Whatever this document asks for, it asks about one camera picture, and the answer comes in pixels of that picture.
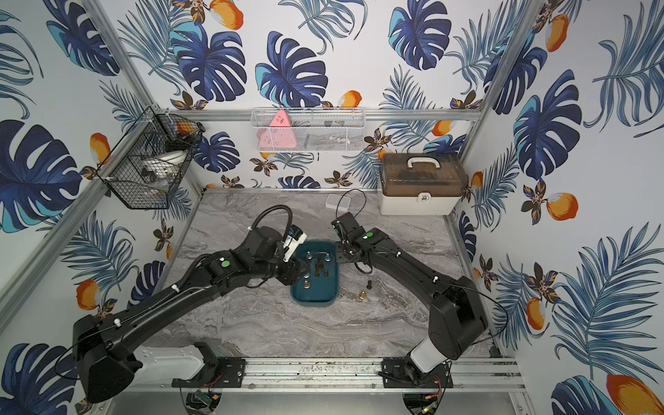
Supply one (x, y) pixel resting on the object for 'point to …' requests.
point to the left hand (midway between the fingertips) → (303, 260)
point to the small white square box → (337, 202)
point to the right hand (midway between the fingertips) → (344, 251)
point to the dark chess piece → (369, 286)
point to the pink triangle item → (277, 135)
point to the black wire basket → (150, 159)
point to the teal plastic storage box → (321, 287)
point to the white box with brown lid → (421, 183)
